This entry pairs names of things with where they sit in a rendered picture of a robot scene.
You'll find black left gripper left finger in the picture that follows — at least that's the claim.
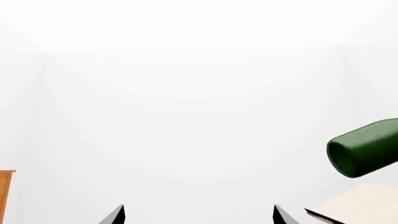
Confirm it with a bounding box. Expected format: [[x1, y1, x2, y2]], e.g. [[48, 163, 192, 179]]
[[98, 203, 126, 224]]

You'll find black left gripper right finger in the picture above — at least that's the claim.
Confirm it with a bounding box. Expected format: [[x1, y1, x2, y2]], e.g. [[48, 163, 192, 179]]
[[272, 203, 300, 224]]

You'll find green wine bottle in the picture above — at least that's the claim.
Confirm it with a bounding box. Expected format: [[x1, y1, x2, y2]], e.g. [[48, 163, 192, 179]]
[[326, 118, 398, 179]]

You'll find pale wooden table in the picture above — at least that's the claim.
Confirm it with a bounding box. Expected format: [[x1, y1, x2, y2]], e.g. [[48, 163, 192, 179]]
[[303, 183, 398, 224]]

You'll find orange wooden block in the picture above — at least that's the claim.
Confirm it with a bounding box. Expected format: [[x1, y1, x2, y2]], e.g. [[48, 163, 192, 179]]
[[0, 169, 17, 224]]

